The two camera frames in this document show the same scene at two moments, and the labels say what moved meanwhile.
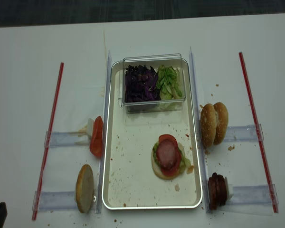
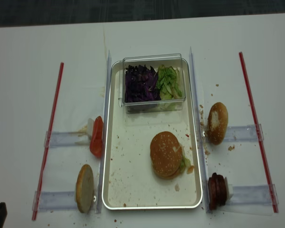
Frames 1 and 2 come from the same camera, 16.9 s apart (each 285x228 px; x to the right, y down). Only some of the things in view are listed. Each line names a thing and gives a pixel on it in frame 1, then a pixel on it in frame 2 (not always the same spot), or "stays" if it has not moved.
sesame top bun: [208, 125] → [166, 153]
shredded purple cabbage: [141, 84] stays
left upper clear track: [61, 139] stays
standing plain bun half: [84, 188] stays
